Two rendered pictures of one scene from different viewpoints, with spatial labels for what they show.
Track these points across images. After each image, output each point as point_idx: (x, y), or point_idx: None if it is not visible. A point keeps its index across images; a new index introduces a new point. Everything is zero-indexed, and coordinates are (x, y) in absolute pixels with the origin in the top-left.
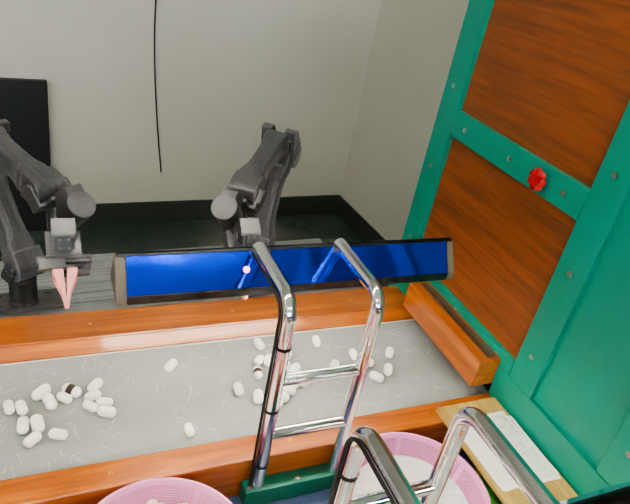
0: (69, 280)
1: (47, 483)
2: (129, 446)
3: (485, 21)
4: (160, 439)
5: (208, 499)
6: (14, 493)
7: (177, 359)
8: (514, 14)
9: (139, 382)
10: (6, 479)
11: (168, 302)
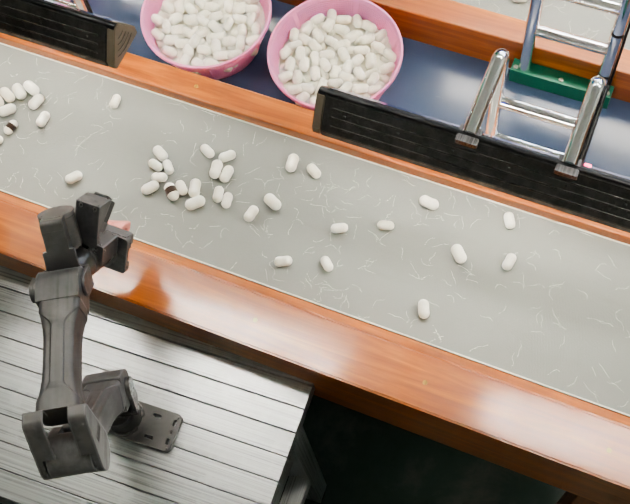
0: (112, 221)
1: (239, 101)
2: (165, 116)
3: None
4: (140, 110)
5: (149, 37)
6: (262, 105)
7: (60, 188)
8: None
9: (112, 177)
10: (262, 119)
11: None
